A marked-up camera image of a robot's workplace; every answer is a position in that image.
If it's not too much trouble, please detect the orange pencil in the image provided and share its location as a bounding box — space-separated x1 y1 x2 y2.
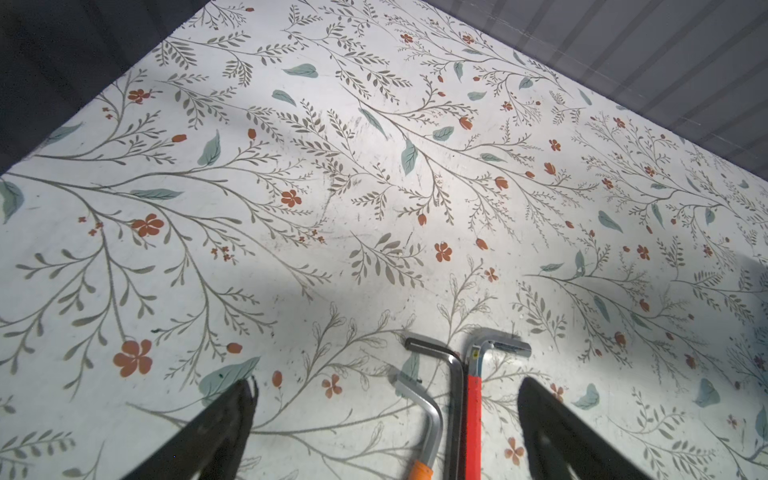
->
394 372 444 480

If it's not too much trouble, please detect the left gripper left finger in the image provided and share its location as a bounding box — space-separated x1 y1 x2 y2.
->
126 379 258 480

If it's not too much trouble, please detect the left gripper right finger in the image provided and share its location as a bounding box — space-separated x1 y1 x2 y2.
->
517 377 648 479

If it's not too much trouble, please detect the red handled hex key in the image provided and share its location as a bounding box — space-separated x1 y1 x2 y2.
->
465 328 532 480

